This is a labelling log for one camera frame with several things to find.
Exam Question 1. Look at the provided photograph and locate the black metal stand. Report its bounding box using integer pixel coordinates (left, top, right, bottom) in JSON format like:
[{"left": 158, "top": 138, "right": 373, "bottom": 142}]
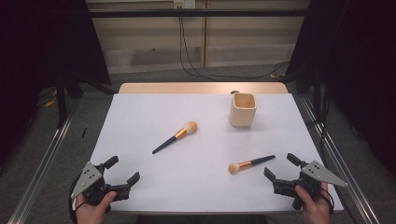
[{"left": 55, "top": 69, "right": 68, "bottom": 129}]

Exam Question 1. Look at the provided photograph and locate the aluminium rail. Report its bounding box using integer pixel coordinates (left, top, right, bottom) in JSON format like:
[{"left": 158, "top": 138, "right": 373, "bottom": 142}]
[
  {"left": 298, "top": 94, "right": 381, "bottom": 224},
  {"left": 7, "top": 106, "right": 82, "bottom": 224}
]

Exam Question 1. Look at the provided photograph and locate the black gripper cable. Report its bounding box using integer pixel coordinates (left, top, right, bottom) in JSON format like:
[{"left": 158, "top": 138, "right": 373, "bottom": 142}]
[
  {"left": 319, "top": 186, "right": 335, "bottom": 217},
  {"left": 68, "top": 174, "right": 87, "bottom": 224}
]

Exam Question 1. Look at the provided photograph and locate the cream square ceramic cup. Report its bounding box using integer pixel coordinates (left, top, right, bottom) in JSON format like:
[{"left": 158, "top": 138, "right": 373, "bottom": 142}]
[{"left": 229, "top": 91, "right": 259, "bottom": 128}]

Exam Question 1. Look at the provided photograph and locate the person's left hand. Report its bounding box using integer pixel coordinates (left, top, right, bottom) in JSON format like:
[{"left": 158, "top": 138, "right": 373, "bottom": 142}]
[{"left": 75, "top": 190, "right": 118, "bottom": 224}]

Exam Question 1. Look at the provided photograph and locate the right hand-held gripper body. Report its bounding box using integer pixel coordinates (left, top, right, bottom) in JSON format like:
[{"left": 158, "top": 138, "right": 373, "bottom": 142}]
[{"left": 273, "top": 160, "right": 349, "bottom": 210}]

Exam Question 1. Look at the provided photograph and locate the black horizontal frame bar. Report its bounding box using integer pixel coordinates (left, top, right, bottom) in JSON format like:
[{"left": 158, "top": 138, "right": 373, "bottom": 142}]
[{"left": 88, "top": 7, "right": 312, "bottom": 19}]

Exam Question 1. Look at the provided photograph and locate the makeup brush black gold handle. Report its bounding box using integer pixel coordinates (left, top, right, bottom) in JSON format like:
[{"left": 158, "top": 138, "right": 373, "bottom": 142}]
[
  {"left": 227, "top": 154, "right": 276, "bottom": 175},
  {"left": 151, "top": 120, "right": 199, "bottom": 155}
]

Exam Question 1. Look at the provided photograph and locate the person's right hand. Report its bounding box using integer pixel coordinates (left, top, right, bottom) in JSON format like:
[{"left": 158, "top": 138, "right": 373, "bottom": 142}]
[{"left": 294, "top": 181, "right": 332, "bottom": 224}]

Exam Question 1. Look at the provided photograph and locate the black wall cable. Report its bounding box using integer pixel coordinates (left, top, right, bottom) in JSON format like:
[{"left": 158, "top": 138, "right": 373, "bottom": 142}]
[{"left": 178, "top": 16, "right": 291, "bottom": 80}]

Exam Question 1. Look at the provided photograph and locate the black curtain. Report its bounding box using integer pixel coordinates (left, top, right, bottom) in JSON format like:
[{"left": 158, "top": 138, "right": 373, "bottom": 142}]
[
  {"left": 284, "top": 0, "right": 396, "bottom": 180},
  {"left": 0, "top": 0, "right": 112, "bottom": 167}
]

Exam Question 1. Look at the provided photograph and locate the white table cover sheet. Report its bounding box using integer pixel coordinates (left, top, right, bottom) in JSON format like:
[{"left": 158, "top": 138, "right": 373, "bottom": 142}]
[{"left": 88, "top": 92, "right": 345, "bottom": 215}]

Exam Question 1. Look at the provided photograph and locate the white wall socket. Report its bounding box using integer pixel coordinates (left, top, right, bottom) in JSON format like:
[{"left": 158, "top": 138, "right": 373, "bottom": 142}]
[{"left": 173, "top": 0, "right": 197, "bottom": 9}]

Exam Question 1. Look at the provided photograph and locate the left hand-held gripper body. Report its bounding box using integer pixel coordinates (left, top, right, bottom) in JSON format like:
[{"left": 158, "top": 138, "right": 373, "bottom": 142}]
[{"left": 70, "top": 161, "right": 132, "bottom": 213}]

